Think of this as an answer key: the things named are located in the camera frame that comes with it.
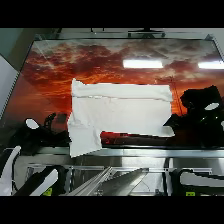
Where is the white shirt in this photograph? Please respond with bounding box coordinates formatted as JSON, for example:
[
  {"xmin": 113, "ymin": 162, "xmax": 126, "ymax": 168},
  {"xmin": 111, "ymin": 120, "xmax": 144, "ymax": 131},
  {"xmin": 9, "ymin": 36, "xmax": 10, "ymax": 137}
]
[{"xmin": 66, "ymin": 78, "xmax": 176, "ymax": 159}]

